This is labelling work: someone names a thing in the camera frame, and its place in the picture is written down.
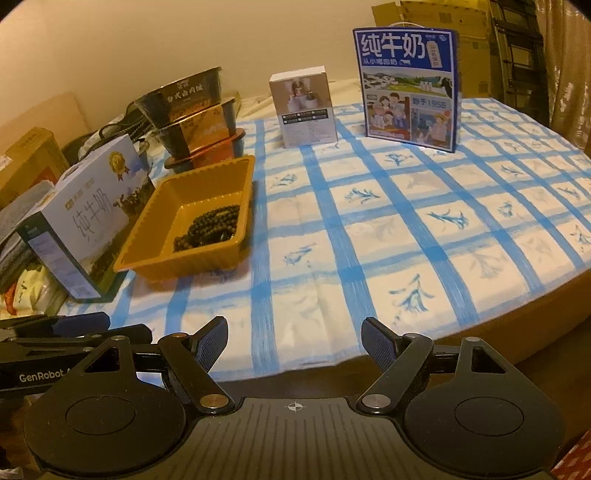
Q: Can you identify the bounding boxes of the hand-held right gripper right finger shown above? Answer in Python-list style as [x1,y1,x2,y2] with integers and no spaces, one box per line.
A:
[358,316,511,414]

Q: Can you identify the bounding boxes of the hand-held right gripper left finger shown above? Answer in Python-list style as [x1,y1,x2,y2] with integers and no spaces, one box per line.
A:
[81,316,236,416]

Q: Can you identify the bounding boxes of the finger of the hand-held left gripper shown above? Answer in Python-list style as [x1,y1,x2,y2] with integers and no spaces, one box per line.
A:
[0,324,153,360]
[0,311,112,337]

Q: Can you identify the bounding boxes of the bundle of brown bead bracelets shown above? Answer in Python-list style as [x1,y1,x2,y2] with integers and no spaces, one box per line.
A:
[173,204,242,253]

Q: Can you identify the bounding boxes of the orange plastic tray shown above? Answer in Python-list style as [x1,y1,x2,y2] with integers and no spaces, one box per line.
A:
[113,155,256,281]

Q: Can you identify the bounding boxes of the blue checked tablecloth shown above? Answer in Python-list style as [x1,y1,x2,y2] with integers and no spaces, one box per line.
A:
[69,95,591,379]

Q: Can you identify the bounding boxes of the pale blue milk carton box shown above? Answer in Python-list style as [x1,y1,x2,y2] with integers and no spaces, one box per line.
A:
[16,135,157,303]

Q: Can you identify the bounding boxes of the brown cardboard box with label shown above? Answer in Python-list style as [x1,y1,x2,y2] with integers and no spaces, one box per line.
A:
[0,127,70,208]

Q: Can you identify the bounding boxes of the black bowl with red lid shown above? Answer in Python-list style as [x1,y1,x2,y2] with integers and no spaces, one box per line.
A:
[164,129,245,174]

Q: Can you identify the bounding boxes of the beige wooden board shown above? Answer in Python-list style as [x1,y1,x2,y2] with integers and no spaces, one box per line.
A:
[0,91,88,153]

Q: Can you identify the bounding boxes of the black bowl with orange label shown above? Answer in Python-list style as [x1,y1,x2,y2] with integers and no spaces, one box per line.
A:
[154,97,237,155]

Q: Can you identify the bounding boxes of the red patterned packet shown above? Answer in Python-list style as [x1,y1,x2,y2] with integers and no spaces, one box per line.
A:
[551,434,591,480]

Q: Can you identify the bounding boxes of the small white product box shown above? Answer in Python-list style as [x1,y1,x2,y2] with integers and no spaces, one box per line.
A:
[269,65,339,149]

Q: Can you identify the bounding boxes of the black instant rice bowl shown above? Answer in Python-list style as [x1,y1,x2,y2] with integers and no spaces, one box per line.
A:
[134,66,223,130]

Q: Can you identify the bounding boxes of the dark blue illustrated milk box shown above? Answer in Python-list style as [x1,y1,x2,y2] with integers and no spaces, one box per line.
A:
[352,25,462,152]

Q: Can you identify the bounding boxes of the upright cardboard box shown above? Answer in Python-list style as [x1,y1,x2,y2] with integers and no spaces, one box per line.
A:
[455,23,493,99]

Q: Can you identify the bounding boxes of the black metal rack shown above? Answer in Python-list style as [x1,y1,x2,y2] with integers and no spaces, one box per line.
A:
[489,0,552,125]

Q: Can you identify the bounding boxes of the patterned beige curtain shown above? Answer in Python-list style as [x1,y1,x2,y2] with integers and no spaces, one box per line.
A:
[536,0,591,153]

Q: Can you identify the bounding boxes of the flat cardboard box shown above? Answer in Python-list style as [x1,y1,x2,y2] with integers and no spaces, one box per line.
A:
[372,0,492,28]

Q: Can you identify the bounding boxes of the black braided cable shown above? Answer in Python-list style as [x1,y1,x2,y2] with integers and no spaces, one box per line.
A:
[90,104,153,144]

